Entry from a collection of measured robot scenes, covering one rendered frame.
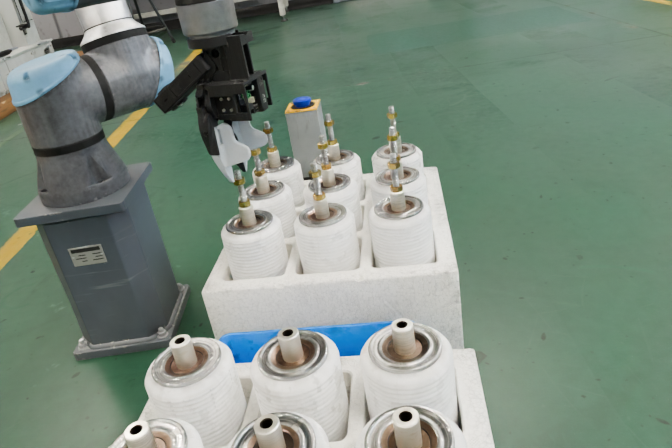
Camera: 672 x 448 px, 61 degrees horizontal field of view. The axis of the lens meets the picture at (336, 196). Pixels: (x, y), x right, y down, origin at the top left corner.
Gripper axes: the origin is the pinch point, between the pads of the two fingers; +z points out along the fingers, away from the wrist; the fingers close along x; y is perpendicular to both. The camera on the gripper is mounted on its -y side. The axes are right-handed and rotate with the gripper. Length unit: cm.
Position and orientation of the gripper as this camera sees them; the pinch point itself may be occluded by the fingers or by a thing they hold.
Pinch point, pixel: (232, 168)
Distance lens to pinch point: 88.0
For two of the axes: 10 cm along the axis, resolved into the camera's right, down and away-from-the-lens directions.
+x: 3.2, -4.5, 8.3
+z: 1.5, 8.9, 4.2
